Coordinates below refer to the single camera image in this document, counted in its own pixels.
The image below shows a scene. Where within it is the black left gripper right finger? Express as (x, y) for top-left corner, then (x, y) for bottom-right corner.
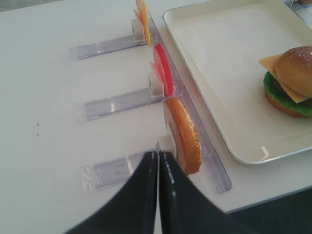
(159, 152), (253, 234)

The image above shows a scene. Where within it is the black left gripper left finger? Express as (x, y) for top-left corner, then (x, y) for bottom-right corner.
(67, 151), (158, 234)

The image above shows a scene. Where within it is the orange cheese slice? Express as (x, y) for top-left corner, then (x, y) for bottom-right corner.
(134, 0), (152, 46)
(259, 54), (310, 103)

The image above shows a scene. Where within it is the sesame top bun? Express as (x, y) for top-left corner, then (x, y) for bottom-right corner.
(274, 46), (312, 98)

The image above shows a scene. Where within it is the standing red tomato slice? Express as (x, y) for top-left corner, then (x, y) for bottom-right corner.
(151, 43), (174, 97)

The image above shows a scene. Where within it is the green lettuce leaf on burger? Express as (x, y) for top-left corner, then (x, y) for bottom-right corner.
(263, 72), (312, 117)

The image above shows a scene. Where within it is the brown meat patty on burger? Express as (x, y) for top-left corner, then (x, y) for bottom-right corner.
(274, 78), (312, 107)

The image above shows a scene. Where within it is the standing orange cheese slice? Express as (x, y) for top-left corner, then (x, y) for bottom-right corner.
(134, 0), (152, 46)

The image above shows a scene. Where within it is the clear acrylic left rack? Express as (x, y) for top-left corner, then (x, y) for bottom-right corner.
(70, 15), (232, 193)

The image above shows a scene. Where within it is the standing bottom bun slice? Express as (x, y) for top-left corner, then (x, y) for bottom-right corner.
(164, 97), (201, 175)

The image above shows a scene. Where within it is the bottom burger bun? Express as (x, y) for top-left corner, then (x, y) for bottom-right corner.
(265, 93), (312, 117)

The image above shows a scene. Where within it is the cream plastic serving tray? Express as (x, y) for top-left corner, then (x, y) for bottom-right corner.
(163, 0), (312, 165)

